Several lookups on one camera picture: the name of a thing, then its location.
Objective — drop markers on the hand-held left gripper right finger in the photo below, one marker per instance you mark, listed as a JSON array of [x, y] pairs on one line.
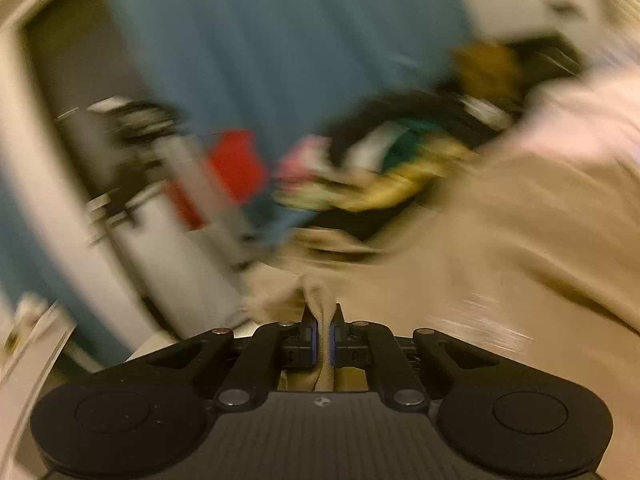
[[332, 344]]

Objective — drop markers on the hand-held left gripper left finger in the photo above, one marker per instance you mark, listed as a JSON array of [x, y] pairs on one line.
[[313, 344]]

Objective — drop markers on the beige garment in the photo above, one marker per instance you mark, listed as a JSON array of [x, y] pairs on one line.
[[500, 240]]

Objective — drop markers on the pile of dark clothes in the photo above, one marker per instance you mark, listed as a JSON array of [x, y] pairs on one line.
[[400, 145]]

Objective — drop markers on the red bag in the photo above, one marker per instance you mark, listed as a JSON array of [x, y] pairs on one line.
[[235, 162]]

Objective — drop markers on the blue curtain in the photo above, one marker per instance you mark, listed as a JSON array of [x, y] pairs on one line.
[[280, 40], [45, 260]]

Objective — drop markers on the metal folding stand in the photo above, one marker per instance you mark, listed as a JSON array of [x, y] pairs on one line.
[[150, 115]]

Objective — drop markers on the brown cardboard box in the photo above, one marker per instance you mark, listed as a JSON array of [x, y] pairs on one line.
[[482, 67]]

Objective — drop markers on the pastel tie-dye blanket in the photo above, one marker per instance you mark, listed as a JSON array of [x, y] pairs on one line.
[[585, 120]]

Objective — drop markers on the dark window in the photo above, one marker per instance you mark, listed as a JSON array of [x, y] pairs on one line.
[[75, 60]]

